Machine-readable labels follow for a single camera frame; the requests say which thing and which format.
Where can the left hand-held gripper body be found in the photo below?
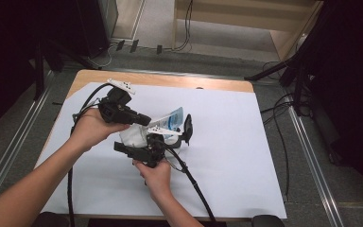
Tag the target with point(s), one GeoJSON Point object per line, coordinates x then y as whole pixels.
{"type": "Point", "coordinates": [115, 108]}

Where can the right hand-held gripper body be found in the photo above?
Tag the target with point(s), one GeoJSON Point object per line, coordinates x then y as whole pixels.
{"type": "Point", "coordinates": [152, 151]}

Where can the white and blue pouch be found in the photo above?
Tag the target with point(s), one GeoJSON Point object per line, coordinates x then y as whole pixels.
{"type": "Point", "coordinates": [134, 135]}

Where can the clear jar with black lid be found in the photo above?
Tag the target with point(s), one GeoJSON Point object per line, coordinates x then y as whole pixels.
{"type": "Point", "coordinates": [187, 129]}

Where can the person's right hand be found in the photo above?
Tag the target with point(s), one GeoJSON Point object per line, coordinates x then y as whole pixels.
{"type": "Point", "coordinates": [157, 179]}

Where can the person's left hand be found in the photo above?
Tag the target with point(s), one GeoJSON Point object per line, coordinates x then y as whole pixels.
{"type": "Point", "coordinates": [91, 129]}

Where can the wooden table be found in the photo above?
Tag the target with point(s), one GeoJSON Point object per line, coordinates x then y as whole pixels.
{"type": "Point", "coordinates": [170, 80]}

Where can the small black block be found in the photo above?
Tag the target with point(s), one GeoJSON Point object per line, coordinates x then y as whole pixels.
{"type": "Point", "coordinates": [159, 49]}
{"type": "Point", "coordinates": [120, 45]}
{"type": "Point", "coordinates": [134, 46]}

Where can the white paper sheet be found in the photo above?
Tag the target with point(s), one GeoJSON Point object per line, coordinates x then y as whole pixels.
{"type": "Point", "coordinates": [227, 157]}

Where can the black metal stand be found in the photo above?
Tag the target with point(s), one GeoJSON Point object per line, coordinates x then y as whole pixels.
{"type": "Point", "coordinates": [296, 72]}
{"type": "Point", "coordinates": [53, 53]}

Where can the dark grey cabinet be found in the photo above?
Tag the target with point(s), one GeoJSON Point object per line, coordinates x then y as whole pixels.
{"type": "Point", "coordinates": [97, 22]}

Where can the black curtain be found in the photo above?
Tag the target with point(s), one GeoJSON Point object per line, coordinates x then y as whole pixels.
{"type": "Point", "coordinates": [9, 47]}
{"type": "Point", "coordinates": [353, 78]}

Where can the light wooden shelf unit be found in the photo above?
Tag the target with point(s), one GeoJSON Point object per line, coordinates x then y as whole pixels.
{"type": "Point", "coordinates": [252, 22]}

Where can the metal floor rail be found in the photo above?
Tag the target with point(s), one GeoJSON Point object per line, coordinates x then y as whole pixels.
{"type": "Point", "coordinates": [316, 170]}
{"type": "Point", "coordinates": [9, 154]}

